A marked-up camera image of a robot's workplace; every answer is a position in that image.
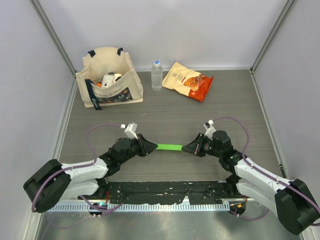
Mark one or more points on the white box in bag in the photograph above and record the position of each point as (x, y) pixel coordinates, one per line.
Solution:
(107, 80)

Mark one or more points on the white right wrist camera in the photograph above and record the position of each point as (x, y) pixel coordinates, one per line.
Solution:
(210, 129)

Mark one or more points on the white slotted cable duct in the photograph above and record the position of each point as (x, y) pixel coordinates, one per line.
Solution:
(185, 206)

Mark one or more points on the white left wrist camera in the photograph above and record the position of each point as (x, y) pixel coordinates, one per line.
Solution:
(130, 130)

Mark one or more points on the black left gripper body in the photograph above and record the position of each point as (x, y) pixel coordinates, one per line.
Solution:
(135, 149)

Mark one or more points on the orange beige snack bag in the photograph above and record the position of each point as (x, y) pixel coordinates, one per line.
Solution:
(187, 82)

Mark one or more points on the beige canvas tote bag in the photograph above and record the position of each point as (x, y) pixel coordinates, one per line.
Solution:
(127, 87)

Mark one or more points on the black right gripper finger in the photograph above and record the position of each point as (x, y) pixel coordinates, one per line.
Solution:
(192, 151)
(195, 144)

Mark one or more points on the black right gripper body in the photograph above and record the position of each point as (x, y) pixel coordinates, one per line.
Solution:
(209, 148)

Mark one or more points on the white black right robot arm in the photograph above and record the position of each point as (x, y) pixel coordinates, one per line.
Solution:
(290, 200)

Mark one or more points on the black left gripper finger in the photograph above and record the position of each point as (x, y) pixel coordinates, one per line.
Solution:
(145, 144)
(146, 152)

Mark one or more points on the green paper box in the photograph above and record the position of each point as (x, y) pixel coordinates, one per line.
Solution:
(169, 147)

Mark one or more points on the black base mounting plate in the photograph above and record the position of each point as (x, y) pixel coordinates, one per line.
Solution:
(165, 192)

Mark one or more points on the clear plastic water bottle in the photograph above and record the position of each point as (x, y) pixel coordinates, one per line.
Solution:
(156, 76)

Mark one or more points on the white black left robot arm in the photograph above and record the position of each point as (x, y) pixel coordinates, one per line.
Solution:
(55, 181)

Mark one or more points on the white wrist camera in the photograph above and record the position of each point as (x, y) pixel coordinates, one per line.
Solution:
(130, 130)
(210, 129)

